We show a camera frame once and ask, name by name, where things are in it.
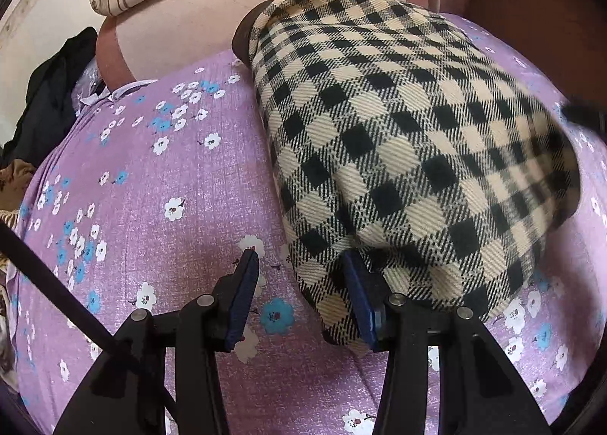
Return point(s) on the purple floral bedsheet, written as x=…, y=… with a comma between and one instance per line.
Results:
x=166, y=207

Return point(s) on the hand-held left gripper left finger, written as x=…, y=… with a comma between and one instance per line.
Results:
x=244, y=285

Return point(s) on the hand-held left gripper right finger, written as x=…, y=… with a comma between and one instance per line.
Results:
x=359, y=307

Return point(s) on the brown cloth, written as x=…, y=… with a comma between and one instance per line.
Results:
x=16, y=179

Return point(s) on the black and cream checkered garment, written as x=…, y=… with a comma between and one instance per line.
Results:
x=403, y=131

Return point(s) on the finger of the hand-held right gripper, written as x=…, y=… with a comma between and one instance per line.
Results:
x=588, y=114

